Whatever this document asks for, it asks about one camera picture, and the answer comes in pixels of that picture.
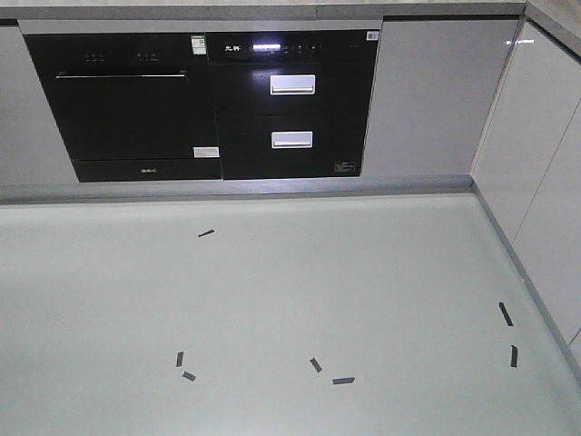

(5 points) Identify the grey cabinet door panel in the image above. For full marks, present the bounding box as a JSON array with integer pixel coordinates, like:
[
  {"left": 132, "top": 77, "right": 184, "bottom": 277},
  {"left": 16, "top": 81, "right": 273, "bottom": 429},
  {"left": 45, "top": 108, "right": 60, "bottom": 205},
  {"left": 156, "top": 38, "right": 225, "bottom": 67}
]
[{"left": 362, "top": 19, "right": 518, "bottom": 178}]

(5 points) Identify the black built-in dishwasher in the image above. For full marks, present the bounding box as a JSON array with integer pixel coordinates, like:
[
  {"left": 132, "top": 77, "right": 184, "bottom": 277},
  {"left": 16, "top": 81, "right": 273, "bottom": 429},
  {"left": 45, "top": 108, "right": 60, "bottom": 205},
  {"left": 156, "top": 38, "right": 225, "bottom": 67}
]
[{"left": 25, "top": 33, "right": 222, "bottom": 183}]

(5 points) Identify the black disinfection cabinet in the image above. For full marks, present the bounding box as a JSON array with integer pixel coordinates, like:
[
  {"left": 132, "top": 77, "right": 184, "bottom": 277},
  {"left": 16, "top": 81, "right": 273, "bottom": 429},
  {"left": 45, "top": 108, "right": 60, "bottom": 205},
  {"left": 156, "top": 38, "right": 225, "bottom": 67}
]
[{"left": 206, "top": 29, "right": 379, "bottom": 180}]

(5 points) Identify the silver drawer handle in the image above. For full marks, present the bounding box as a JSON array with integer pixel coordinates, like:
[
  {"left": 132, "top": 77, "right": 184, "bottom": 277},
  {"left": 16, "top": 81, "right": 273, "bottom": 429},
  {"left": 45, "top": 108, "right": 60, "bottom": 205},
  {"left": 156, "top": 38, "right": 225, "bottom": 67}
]
[
  {"left": 271, "top": 131, "right": 313, "bottom": 150},
  {"left": 270, "top": 74, "right": 316, "bottom": 95}
]

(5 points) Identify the upper silver drawer handle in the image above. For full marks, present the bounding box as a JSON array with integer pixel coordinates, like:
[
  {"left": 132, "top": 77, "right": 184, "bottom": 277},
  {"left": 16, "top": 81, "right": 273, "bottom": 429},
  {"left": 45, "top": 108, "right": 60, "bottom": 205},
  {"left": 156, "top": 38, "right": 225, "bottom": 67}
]
[{"left": 270, "top": 74, "right": 316, "bottom": 95}]

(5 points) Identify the lower silver drawer handle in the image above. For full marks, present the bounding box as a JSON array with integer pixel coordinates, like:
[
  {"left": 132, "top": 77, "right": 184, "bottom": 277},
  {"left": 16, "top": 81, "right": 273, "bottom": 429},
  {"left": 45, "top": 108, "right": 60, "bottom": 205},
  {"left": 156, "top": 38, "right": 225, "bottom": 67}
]
[{"left": 271, "top": 131, "right": 313, "bottom": 150}]

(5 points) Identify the black tape strip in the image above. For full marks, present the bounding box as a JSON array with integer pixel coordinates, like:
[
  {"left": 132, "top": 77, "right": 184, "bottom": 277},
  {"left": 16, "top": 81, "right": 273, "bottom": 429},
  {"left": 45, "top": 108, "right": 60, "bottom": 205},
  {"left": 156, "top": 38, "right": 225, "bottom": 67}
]
[
  {"left": 332, "top": 376, "right": 355, "bottom": 385},
  {"left": 182, "top": 372, "right": 196, "bottom": 382},
  {"left": 175, "top": 352, "right": 184, "bottom": 368},
  {"left": 197, "top": 229, "right": 215, "bottom": 238},
  {"left": 310, "top": 358, "right": 322, "bottom": 372}
]

